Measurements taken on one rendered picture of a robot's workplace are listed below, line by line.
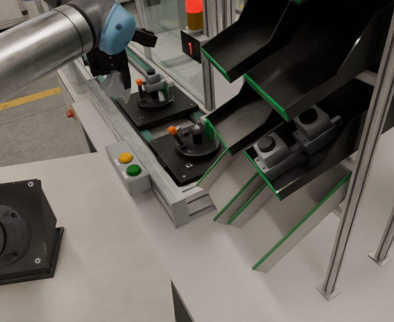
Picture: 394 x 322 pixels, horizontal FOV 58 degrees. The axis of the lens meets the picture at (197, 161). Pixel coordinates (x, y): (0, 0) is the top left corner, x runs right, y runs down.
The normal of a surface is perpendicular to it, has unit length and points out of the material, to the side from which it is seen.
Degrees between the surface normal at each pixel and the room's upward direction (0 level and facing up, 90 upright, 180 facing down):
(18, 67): 79
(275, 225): 45
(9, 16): 90
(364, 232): 0
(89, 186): 0
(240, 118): 25
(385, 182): 0
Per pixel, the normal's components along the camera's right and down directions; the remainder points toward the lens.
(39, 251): 0.03, -0.11
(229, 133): -0.47, -0.59
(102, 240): -0.07, -0.77
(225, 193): -0.72, -0.36
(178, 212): 0.48, 0.52
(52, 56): 0.84, 0.39
